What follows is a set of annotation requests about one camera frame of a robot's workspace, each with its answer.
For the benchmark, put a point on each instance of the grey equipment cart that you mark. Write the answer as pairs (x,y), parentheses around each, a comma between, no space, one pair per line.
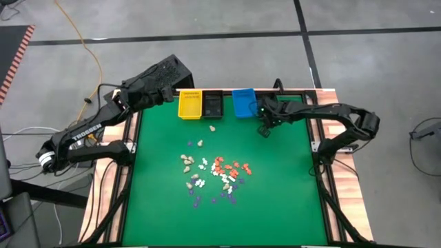
(24,220)

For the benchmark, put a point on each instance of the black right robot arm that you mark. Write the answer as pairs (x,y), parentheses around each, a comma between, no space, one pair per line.
(327,110)

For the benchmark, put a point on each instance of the grey stand leg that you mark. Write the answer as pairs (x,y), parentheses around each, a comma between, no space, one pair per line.
(429,131)

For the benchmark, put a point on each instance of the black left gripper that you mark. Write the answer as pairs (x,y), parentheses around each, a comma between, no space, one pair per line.
(144,93)

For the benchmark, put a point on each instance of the black perforated case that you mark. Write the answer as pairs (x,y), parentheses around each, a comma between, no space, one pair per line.
(177,72)

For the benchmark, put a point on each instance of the black floor beam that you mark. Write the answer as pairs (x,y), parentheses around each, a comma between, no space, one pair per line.
(51,194)

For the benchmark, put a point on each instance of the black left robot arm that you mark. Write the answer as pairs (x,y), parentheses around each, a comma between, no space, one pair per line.
(86,132)

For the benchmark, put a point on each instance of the blue plastic basket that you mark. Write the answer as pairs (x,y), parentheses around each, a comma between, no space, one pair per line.
(244,103)

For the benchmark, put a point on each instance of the black orange-edged floor mat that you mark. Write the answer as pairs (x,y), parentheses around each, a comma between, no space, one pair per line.
(10,51)

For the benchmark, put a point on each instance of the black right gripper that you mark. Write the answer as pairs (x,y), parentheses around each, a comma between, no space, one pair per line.
(274,113)

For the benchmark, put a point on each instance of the small lit screen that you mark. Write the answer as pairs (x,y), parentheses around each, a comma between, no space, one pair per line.
(4,227)

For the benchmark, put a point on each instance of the yellow plastic basket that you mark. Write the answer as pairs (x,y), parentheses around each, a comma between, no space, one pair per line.
(190,105)

